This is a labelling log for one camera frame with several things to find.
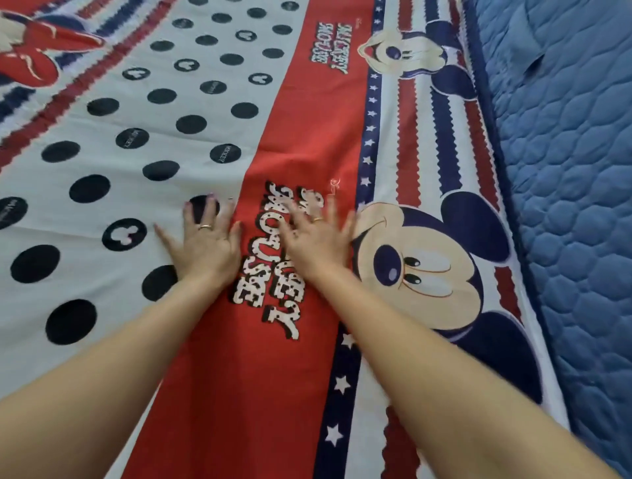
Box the person's right hand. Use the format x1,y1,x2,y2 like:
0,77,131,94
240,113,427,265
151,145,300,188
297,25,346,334
278,195,358,286

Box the person's left hand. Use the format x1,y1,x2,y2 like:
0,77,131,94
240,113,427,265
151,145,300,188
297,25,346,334
153,195,244,292

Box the cartoon print bed sheet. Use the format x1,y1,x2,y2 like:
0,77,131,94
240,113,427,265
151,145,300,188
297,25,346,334
0,0,573,479

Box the person's left forearm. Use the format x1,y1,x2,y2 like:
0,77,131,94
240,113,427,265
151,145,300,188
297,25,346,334
0,276,238,479

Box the person's right forearm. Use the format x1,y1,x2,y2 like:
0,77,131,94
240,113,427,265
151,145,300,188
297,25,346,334
308,266,621,479

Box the blue padded cushion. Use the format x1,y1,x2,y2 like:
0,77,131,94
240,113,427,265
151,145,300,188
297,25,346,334
463,0,632,478

